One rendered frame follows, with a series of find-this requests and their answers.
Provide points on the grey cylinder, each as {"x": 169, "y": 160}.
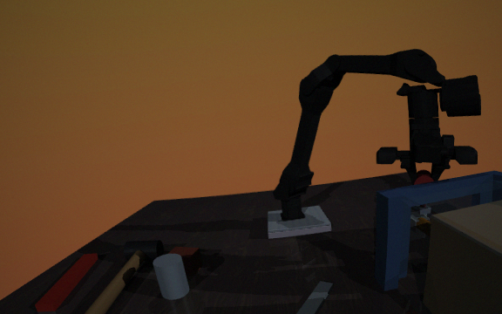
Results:
{"x": 171, "y": 276}

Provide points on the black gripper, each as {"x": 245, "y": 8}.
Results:
{"x": 464, "y": 155}

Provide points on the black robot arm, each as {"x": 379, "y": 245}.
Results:
{"x": 457, "y": 96}

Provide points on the black mallet with wooden handle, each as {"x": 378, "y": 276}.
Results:
{"x": 135, "y": 253}

